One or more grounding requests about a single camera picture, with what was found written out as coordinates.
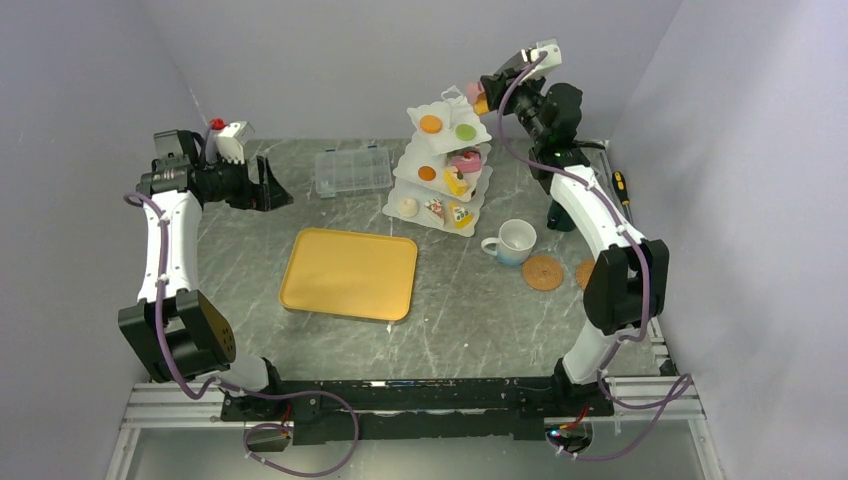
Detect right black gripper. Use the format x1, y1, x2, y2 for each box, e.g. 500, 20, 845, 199
481, 67, 549, 146

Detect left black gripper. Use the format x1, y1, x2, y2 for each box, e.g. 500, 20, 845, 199
203, 153, 293, 212

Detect yellow square biscuit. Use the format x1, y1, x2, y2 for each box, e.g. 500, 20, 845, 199
472, 97, 490, 116

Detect green round macaron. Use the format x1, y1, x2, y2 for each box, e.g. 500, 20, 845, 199
454, 123, 477, 142

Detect pink cake with cherry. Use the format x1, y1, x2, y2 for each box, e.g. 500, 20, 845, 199
451, 150, 483, 176

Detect tan waffle round cookie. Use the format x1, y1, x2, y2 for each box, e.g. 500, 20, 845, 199
418, 115, 443, 135

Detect yellow cake piece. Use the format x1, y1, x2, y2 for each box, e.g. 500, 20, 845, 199
443, 166, 469, 197

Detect white three-tier dessert stand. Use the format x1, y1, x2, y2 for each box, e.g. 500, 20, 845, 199
382, 86, 493, 237

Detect orange round cookie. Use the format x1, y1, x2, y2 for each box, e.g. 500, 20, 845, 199
417, 166, 437, 182

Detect yellow serving tray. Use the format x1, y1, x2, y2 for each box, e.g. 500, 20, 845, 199
279, 228, 418, 322

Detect white round cupcake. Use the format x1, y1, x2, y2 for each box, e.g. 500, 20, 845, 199
395, 197, 419, 218

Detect cream triangle cake slice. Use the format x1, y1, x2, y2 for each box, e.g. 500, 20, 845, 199
449, 203, 473, 229

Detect white triangle cake slice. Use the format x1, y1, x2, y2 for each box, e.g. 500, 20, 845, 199
424, 198, 445, 227

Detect white blue mug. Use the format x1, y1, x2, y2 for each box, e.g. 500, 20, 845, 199
480, 219, 537, 266

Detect pink handled tongs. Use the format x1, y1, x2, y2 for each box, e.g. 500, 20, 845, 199
465, 81, 487, 105

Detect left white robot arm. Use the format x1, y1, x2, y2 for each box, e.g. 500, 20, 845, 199
118, 118, 293, 420

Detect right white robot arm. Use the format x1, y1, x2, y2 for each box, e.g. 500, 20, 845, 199
479, 68, 670, 415

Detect black pliers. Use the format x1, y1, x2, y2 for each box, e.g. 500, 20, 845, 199
572, 139, 608, 150

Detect clear plastic compartment box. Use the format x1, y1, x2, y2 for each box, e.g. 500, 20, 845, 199
314, 145, 393, 198

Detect yellow black screwdriver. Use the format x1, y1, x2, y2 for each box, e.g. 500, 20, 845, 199
612, 171, 641, 240

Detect dark green mug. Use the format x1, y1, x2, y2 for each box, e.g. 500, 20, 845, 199
546, 200, 576, 232

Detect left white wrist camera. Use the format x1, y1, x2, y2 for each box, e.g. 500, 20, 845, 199
215, 121, 255, 165

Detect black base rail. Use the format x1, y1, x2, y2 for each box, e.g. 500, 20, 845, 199
221, 375, 614, 446

